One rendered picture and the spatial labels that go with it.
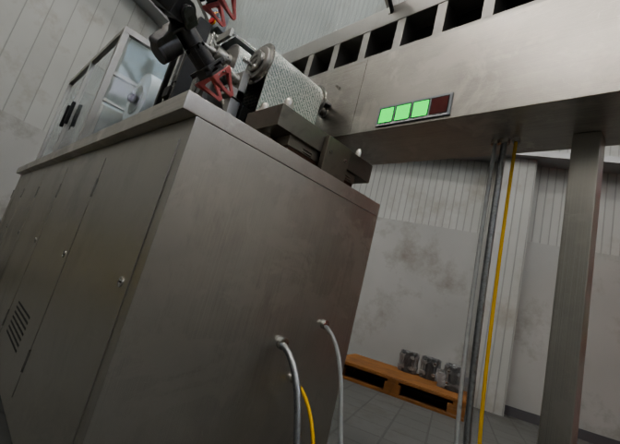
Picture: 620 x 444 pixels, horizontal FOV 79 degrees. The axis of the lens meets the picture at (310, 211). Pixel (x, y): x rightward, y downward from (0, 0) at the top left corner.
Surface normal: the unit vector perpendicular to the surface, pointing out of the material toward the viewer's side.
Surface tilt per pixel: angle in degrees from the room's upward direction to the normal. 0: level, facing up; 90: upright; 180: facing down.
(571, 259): 90
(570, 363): 90
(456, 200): 90
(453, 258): 90
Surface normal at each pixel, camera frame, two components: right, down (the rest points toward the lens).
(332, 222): 0.69, 0.03
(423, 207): -0.34, -0.29
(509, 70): -0.68, -0.32
